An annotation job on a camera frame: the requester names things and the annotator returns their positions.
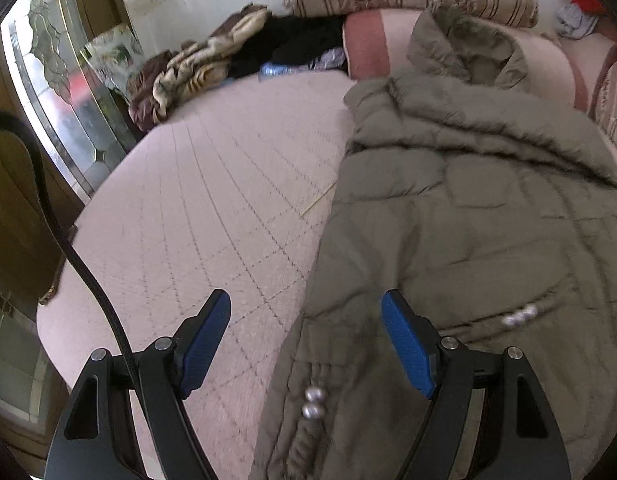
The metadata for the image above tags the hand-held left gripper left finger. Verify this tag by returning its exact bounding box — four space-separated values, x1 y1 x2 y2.
43 288 232 480

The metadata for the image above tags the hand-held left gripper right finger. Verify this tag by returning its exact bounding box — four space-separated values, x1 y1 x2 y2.
381 288 573 480

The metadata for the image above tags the olive green padded jacket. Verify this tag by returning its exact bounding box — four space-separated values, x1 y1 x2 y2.
249 6 617 480

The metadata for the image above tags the black clothes pile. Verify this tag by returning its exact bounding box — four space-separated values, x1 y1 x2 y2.
228 15 346 81

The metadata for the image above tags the pink quilted bed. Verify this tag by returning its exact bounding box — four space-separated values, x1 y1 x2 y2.
36 72 617 480

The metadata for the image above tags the thin wooden stick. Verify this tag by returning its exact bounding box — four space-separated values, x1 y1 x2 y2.
299 180 337 220

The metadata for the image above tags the wooden glass panel door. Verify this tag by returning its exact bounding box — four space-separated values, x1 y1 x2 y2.
0 0 139 466

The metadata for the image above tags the brown beige patterned blanket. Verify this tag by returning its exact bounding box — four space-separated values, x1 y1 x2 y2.
127 5 270 131

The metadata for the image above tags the blue patterned cloth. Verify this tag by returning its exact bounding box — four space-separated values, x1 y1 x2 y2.
258 47 346 82

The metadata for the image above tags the pink maroon folded blanket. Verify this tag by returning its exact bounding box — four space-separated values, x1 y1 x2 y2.
342 7 589 111

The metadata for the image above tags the grey blue cloth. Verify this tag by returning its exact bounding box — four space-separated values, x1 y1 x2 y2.
555 4 599 40

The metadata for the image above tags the black cable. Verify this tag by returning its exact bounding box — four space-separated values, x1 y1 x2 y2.
0 111 145 401

